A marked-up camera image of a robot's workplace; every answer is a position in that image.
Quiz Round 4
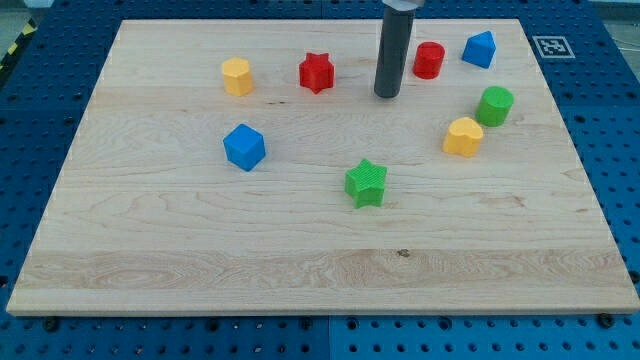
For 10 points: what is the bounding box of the green star block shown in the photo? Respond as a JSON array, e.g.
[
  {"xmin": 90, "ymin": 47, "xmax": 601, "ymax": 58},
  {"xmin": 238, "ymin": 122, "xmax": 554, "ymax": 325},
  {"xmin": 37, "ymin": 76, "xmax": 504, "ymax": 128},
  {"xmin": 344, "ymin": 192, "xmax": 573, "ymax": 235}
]
[{"xmin": 345, "ymin": 158, "xmax": 387, "ymax": 208}]

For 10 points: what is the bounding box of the red star block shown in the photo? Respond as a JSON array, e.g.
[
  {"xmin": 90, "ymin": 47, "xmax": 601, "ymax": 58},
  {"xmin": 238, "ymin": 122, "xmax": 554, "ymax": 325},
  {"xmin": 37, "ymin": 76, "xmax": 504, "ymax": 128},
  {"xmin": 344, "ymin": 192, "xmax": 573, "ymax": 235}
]
[{"xmin": 299, "ymin": 53, "xmax": 335, "ymax": 94}]

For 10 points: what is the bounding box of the yellow hexagon block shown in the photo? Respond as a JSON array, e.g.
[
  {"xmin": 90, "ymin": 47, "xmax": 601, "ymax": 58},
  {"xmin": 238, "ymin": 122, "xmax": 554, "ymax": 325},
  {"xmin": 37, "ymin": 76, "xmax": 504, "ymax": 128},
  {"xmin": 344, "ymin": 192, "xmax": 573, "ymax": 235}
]
[{"xmin": 221, "ymin": 57, "xmax": 253, "ymax": 96}]

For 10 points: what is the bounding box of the blue cube block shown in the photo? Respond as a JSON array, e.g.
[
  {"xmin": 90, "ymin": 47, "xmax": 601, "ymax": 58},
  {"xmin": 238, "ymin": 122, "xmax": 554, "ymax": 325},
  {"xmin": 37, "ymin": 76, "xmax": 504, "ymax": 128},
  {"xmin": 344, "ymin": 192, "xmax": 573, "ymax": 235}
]
[{"xmin": 223, "ymin": 124, "xmax": 266, "ymax": 171}]

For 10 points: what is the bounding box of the light wooden board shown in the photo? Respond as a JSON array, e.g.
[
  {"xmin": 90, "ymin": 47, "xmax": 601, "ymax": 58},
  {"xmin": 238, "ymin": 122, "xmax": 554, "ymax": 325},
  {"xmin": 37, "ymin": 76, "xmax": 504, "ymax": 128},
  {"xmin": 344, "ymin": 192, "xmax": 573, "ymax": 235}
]
[{"xmin": 7, "ymin": 19, "xmax": 639, "ymax": 317}]

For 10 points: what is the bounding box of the yellow heart block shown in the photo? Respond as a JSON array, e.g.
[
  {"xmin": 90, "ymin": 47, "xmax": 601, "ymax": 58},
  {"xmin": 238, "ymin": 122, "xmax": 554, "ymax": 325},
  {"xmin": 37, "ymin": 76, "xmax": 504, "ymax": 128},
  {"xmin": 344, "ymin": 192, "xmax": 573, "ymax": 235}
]
[{"xmin": 442, "ymin": 117, "xmax": 484, "ymax": 157}]

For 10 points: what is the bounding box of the red cylinder block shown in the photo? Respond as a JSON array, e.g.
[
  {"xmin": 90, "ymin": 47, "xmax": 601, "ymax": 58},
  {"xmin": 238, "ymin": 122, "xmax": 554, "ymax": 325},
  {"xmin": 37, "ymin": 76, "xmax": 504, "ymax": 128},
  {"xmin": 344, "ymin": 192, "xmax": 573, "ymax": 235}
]
[{"xmin": 412, "ymin": 42, "xmax": 446, "ymax": 79}]

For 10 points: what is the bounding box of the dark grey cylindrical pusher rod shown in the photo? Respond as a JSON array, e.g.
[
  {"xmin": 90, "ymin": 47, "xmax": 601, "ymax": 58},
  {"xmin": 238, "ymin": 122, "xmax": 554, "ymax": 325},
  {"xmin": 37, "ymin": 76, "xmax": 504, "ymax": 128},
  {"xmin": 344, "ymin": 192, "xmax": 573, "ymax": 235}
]
[{"xmin": 374, "ymin": 6, "xmax": 415, "ymax": 98}]

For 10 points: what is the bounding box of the green cylinder block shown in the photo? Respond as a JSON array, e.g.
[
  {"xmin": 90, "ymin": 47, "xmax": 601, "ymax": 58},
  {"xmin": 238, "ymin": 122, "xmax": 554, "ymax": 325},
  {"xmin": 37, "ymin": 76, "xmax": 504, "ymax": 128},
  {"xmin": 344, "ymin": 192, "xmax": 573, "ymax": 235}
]
[{"xmin": 475, "ymin": 86, "xmax": 514, "ymax": 127}]

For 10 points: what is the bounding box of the black white fiducial marker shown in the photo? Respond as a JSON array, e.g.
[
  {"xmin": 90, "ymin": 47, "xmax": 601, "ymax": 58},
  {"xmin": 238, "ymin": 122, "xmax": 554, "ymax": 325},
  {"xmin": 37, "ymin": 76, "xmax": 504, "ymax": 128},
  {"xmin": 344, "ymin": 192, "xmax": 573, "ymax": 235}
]
[{"xmin": 532, "ymin": 35, "xmax": 575, "ymax": 59}]

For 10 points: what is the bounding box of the silver rod mount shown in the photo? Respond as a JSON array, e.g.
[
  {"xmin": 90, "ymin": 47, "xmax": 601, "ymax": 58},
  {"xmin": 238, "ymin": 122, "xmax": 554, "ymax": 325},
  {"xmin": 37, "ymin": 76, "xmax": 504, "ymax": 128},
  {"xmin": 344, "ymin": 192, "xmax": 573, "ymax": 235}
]
[{"xmin": 382, "ymin": 0, "xmax": 425, "ymax": 12}]

